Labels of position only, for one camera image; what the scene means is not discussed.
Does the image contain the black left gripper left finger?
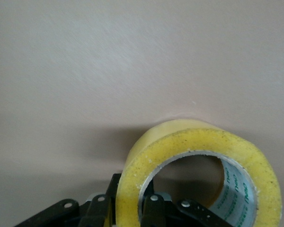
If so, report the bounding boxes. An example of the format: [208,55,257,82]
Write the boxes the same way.
[14,173,122,227]

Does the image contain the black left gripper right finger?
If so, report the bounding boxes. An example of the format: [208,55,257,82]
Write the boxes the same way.
[141,178,231,227]

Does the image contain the clear yellowish tape roll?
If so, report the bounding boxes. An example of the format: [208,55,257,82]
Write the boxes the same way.
[117,120,282,227]

